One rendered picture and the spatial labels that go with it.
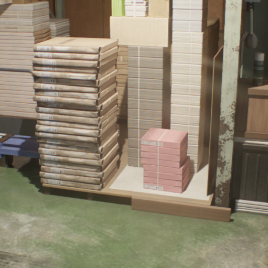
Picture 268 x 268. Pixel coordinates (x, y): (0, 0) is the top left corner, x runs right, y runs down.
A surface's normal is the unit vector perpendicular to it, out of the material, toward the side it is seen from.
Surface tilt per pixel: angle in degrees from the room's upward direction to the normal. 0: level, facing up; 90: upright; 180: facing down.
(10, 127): 98
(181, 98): 90
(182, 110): 90
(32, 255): 0
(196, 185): 0
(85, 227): 0
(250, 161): 90
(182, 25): 90
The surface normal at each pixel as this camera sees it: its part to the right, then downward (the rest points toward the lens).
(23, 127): -0.28, 0.45
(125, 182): 0.00, -0.95
